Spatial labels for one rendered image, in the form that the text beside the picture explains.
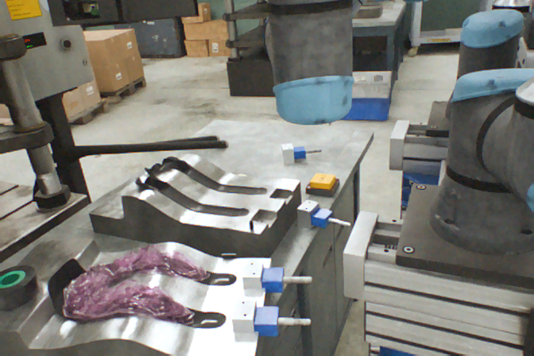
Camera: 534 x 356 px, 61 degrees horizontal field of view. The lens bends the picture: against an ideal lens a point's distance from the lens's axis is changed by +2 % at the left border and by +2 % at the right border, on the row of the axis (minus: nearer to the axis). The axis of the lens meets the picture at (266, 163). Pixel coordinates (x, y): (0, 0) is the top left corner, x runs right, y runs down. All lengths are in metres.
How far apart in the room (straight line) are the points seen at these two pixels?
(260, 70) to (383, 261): 4.42
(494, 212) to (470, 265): 0.08
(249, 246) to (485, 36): 0.68
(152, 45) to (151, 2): 7.78
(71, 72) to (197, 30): 6.23
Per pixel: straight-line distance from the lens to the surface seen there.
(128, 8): 0.41
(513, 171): 0.54
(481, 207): 0.67
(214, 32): 7.72
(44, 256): 1.04
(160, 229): 1.13
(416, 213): 0.75
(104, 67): 5.60
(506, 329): 0.78
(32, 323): 0.90
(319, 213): 1.12
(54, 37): 1.67
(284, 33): 0.40
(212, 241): 1.05
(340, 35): 0.40
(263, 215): 1.07
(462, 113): 0.64
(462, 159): 0.65
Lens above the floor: 1.43
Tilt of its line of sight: 25 degrees down
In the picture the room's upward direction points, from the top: 5 degrees counter-clockwise
